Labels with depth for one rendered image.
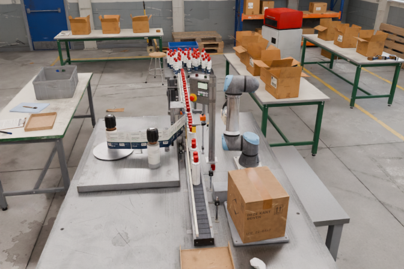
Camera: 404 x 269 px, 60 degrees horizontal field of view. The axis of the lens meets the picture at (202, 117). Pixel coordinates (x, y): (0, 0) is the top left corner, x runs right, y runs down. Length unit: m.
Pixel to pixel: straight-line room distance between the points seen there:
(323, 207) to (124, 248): 1.21
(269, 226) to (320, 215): 0.44
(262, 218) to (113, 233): 0.83
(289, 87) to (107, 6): 6.80
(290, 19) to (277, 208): 6.26
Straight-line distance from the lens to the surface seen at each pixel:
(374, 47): 6.36
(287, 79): 4.04
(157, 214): 2.21
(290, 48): 8.00
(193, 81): 2.48
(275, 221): 1.97
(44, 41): 10.39
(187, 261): 1.92
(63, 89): 4.20
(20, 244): 3.56
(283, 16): 7.76
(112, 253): 2.02
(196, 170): 2.27
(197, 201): 2.21
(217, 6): 10.08
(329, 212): 2.34
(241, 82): 2.37
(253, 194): 1.88
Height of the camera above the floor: 2.23
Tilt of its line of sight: 24 degrees down
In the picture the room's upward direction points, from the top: straight up
